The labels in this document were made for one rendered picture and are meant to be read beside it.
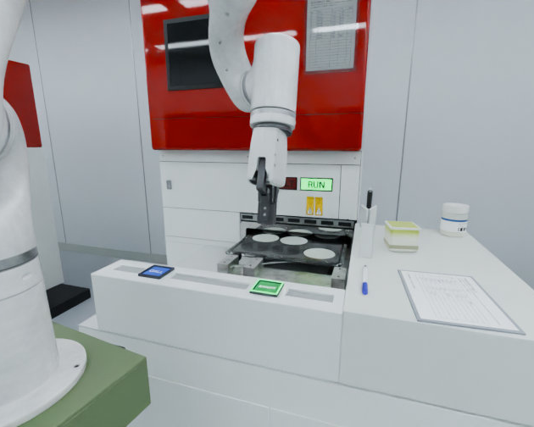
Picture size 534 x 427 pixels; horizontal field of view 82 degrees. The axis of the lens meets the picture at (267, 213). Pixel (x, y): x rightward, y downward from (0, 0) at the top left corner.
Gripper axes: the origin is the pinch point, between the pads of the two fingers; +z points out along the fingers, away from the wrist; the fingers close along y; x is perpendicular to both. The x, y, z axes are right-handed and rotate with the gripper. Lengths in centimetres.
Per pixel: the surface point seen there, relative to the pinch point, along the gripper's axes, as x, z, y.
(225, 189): -36, -7, -58
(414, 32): 44, -130, -183
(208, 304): -10.6, 18.7, 0.6
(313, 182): -1, -11, -57
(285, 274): -2.8, 17.7, -30.4
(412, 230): 29.6, 2.4, -31.4
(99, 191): -256, -6, -210
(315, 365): 10.7, 27.2, -1.2
